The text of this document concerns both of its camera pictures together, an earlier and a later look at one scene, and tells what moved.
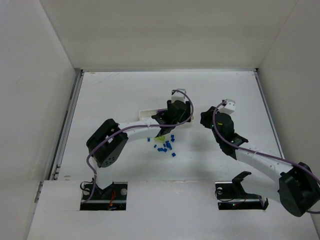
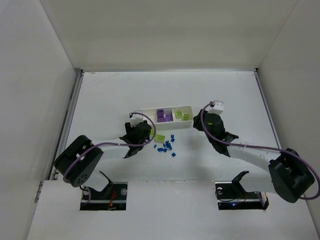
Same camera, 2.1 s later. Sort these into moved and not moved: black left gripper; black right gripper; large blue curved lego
Moved: black left gripper; black right gripper
Not moved: large blue curved lego
